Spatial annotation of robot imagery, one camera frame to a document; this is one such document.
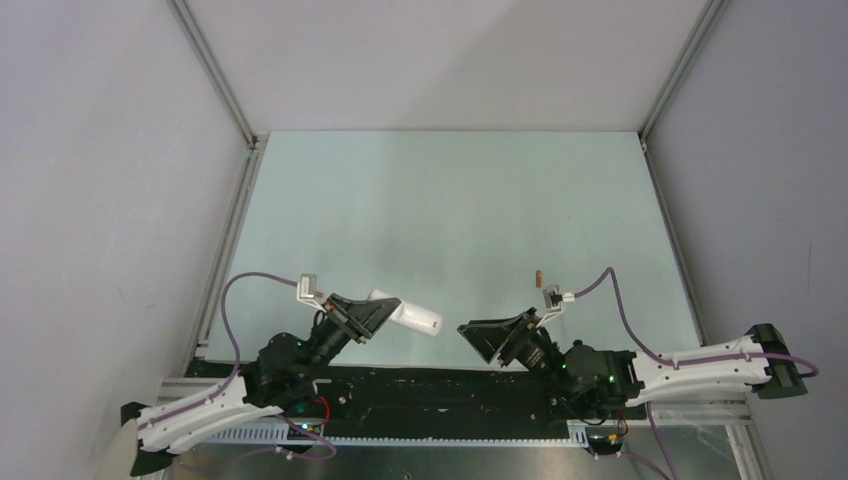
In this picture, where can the left controller board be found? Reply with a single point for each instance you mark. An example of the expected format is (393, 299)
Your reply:
(302, 432)

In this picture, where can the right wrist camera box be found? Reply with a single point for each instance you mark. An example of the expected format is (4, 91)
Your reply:
(556, 302)

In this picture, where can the controller board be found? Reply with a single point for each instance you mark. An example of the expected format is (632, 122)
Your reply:
(302, 432)
(605, 444)

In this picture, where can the right controller board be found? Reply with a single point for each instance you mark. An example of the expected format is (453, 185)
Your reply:
(605, 444)

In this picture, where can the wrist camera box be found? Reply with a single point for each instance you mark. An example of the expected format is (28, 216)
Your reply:
(307, 292)
(556, 302)

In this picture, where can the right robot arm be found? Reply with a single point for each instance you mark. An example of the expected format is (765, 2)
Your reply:
(689, 374)

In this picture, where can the aluminium frame rail front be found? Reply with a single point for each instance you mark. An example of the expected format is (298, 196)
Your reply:
(689, 401)

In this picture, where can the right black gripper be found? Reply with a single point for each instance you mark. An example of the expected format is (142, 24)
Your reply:
(490, 336)

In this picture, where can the left aluminium frame post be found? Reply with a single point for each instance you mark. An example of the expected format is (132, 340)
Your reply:
(248, 167)

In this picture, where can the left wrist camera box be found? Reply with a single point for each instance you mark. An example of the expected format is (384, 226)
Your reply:
(307, 292)

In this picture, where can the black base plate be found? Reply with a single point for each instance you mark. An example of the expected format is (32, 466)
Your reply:
(448, 404)

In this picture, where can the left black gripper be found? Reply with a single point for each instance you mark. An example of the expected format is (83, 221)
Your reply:
(369, 314)

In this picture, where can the right aluminium frame post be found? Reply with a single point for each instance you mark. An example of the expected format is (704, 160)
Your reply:
(694, 44)

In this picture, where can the aluminium frame post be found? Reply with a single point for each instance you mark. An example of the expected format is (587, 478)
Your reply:
(248, 167)
(694, 44)

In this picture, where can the white remote control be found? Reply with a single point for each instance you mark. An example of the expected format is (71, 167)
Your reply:
(410, 315)

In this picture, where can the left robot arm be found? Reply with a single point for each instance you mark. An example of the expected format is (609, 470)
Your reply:
(212, 397)

